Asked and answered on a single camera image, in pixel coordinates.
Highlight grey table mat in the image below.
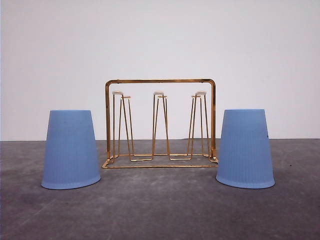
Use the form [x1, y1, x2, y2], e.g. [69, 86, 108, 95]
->
[0, 138, 320, 240]

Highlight blue ribbed cup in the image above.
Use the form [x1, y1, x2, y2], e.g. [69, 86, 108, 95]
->
[41, 110, 101, 190]
[215, 109, 276, 189]

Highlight gold wire cup rack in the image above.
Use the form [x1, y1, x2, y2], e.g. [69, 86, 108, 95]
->
[102, 79, 219, 169]

